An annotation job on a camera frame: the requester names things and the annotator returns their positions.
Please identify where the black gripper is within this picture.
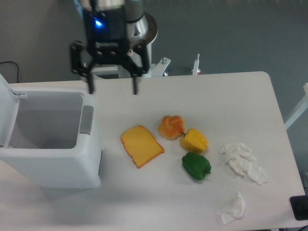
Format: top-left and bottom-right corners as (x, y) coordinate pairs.
(69, 0), (149, 95)

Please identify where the white trash can lid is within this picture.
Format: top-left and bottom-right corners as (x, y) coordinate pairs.
(0, 75), (19, 147)

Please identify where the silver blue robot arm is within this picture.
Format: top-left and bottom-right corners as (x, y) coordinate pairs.
(69, 0), (158, 94)

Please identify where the white trash can body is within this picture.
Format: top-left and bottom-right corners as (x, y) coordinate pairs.
(0, 87), (103, 188)

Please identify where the toy bread slice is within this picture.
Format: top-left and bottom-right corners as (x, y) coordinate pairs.
(120, 125), (165, 168)

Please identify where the orange toy bread roll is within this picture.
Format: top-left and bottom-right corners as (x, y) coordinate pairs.
(157, 115), (185, 140)

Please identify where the yellow toy bell pepper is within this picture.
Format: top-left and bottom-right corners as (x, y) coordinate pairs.
(180, 128), (208, 154)

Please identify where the green toy bell pepper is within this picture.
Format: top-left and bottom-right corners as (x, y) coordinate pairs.
(181, 152), (212, 180)

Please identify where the large crumpled white tissue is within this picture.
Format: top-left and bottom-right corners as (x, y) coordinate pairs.
(219, 143), (268, 185)

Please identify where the small crumpled white tissue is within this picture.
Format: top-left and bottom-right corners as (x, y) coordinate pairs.
(220, 191), (246, 225)

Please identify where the black device at edge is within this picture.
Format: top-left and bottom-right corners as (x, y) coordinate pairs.
(290, 195), (308, 221)

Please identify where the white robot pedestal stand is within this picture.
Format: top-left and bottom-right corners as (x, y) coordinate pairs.
(91, 53), (201, 79)

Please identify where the black floor cable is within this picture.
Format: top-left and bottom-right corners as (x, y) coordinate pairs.
(0, 61), (20, 84)

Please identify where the white frame bar right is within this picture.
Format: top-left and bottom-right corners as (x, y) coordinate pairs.
(284, 83), (308, 130)

